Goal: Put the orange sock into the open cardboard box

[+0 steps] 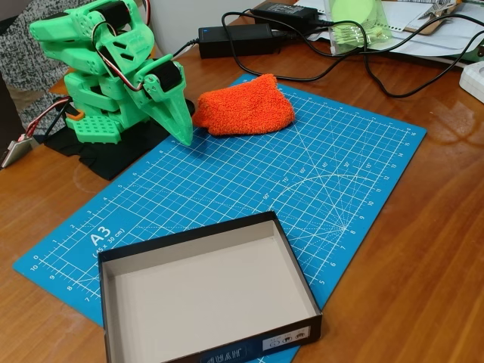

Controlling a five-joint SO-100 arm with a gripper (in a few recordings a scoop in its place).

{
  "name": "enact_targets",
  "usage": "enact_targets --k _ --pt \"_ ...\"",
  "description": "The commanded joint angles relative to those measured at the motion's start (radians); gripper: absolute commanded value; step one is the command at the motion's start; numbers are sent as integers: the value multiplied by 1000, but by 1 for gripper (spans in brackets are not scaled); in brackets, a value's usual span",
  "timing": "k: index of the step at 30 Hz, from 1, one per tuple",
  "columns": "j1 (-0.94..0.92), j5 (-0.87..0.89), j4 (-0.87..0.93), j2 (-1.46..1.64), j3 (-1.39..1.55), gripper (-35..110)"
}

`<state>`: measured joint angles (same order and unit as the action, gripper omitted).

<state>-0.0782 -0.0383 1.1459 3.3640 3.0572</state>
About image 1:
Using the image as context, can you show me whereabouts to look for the small silver circuit board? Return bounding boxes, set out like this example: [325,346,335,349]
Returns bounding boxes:
[1,135,39,169]

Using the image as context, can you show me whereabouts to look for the white plastic device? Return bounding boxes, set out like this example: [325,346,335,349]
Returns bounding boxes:
[458,60,484,105]

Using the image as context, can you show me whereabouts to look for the brown cardboard with metal clip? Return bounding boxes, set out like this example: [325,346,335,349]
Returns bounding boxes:
[403,0,461,36]

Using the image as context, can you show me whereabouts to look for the clear bag with green items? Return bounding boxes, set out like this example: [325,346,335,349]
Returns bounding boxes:
[325,0,394,57]

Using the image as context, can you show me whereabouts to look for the black base mat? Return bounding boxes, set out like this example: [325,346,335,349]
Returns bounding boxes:
[43,97,197,182]

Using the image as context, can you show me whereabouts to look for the black cable to robot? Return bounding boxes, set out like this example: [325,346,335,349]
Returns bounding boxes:
[172,37,201,58]

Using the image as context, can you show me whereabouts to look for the black power adapter blue light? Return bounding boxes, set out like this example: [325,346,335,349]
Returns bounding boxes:
[197,23,283,60]

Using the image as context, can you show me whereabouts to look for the white red black servo wire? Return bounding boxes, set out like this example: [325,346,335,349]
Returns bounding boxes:
[92,20,153,92]

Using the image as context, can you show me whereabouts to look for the black-rimmed cardboard box tray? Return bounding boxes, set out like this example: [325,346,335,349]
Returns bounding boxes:
[97,210,324,363]

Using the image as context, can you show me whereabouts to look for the black power cord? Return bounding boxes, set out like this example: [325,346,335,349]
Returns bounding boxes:
[271,22,484,99]

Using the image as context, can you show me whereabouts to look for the orange fuzzy sock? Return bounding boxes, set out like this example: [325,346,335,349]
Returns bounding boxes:
[191,73,296,137]

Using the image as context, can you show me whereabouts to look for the red and black wires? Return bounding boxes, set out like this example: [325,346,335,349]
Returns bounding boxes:
[24,96,75,138]

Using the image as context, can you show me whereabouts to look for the blue A3 cutting mat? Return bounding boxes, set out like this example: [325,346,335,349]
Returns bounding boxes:
[11,73,428,363]

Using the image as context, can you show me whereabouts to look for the long looping black cable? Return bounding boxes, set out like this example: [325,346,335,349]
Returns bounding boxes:
[221,10,484,82]

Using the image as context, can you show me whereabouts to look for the grey speckled fabric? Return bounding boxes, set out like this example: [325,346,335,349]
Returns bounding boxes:
[0,0,76,132]

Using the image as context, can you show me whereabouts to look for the slim black power adapter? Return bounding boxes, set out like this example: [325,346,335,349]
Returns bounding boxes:
[250,1,321,24]

